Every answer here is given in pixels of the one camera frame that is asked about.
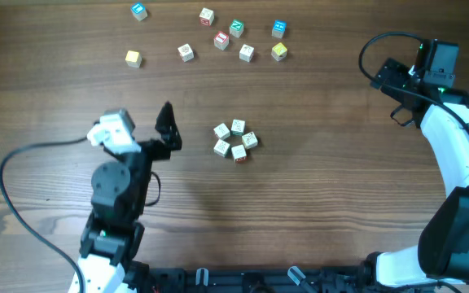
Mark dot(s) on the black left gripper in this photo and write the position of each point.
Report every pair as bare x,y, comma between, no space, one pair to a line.
168,130

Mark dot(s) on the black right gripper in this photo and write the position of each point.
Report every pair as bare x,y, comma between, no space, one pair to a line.
398,72

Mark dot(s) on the plain white wooden block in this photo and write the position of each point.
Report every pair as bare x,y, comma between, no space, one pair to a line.
221,131

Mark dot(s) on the block with green side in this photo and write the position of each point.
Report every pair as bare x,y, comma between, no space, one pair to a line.
222,148

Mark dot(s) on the green framed picture block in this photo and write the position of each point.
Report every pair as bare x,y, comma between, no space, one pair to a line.
238,127

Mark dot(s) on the green Z top block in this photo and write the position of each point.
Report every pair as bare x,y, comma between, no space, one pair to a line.
239,153

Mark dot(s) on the block with animal drawing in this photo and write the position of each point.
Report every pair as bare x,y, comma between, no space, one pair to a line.
249,140

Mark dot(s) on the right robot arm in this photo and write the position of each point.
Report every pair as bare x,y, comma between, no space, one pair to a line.
442,253

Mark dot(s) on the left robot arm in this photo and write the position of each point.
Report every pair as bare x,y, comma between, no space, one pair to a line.
113,232

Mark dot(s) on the yellow top block left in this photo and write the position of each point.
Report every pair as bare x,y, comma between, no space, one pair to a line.
133,59

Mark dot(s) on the yellow block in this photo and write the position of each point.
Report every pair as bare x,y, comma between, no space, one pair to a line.
279,51
133,59

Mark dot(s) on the red Q side block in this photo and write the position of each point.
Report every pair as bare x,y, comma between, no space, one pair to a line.
186,53

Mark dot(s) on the red I top block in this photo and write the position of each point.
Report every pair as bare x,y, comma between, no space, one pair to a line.
221,40

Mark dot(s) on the plain block number 2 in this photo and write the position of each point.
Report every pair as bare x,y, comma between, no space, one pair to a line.
246,53

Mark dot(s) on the red sided block top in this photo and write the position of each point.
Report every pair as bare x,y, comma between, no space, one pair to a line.
206,17

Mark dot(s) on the blue top block far left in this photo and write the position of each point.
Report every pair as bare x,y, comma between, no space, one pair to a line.
139,11

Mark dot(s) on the blue block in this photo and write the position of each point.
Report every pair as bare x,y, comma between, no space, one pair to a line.
139,11
279,28

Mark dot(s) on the green N top block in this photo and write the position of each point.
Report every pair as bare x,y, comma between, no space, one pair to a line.
237,28

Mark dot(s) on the yellow top block right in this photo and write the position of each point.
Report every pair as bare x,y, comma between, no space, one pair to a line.
279,51

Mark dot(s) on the blue top block right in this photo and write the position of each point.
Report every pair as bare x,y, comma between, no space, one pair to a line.
279,28

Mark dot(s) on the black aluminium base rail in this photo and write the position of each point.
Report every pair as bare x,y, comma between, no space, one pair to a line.
331,279

